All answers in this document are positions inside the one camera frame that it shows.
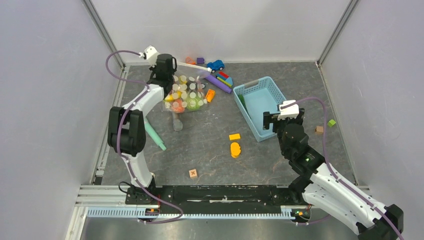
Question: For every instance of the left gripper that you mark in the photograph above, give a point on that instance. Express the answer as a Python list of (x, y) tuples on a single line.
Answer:
[(173, 71)]

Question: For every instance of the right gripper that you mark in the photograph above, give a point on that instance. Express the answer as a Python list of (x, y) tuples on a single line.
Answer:
[(269, 118)]

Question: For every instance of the light blue plastic basket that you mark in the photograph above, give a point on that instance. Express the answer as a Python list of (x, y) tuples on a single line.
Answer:
[(260, 95)]

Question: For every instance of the yellow banana bunch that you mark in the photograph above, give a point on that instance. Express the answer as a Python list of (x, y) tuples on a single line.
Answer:
[(173, 96)]

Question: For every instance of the clear dotted zip bag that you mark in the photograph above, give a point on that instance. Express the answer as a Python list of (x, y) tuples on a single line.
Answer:
[(187, 80)]

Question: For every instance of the green cabbage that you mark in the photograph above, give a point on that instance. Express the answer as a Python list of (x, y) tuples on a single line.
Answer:
[(194, 104)]

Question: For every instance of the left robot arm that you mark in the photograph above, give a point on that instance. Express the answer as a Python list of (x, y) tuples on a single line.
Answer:
[(126, 132)]

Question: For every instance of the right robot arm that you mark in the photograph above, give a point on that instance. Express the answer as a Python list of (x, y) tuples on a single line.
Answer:
[(320, 185)]

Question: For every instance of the orange shape block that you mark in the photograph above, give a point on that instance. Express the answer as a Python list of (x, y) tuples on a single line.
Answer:
[(189, 60)]

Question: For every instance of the green cucumber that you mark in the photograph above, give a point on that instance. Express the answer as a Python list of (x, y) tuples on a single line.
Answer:
[(244, 109)]

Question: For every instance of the yellow small block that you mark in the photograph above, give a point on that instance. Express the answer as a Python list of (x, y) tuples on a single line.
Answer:
[(234, 137)]

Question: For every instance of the purple small block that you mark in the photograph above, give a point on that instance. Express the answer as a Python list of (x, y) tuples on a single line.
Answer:
[(200, 60)]

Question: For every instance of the yellow oval block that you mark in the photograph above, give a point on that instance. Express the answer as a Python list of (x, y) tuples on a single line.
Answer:
[(235, 149)]

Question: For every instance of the purple toy microphone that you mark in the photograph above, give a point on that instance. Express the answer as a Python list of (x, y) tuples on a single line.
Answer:
[(213, 80)]

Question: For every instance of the orange lego brick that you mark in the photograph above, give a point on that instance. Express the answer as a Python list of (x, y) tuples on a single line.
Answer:
[(210, 95)]

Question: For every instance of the brown wooden cube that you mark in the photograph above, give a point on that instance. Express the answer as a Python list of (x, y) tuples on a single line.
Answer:
[(319, 130)]

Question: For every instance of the blue toy car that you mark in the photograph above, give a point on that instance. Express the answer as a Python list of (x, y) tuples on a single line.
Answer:
[(217, 65)]

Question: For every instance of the teal toy microphone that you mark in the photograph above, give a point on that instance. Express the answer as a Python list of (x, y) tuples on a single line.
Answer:
[(154, 136)]

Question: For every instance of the multicolour block stack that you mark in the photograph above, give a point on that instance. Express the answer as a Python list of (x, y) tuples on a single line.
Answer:
[(224, 78)]

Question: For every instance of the green small cube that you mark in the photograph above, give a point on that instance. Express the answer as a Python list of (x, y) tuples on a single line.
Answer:
[(331, 123)]

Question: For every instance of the wooden cube with cross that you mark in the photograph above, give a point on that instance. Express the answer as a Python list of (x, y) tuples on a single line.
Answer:
[(193, 173)]

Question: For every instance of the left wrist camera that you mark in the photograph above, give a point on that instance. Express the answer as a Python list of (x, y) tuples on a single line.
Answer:
[(150, 54)]

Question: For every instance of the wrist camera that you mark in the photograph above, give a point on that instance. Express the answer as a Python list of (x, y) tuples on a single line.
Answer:
[(288, 112), (150, 54)]

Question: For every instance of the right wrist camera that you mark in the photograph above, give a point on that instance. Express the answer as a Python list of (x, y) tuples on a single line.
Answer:
[(288, 112)]

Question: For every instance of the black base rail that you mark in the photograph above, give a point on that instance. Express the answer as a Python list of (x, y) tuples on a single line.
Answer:
[(214, 199)]

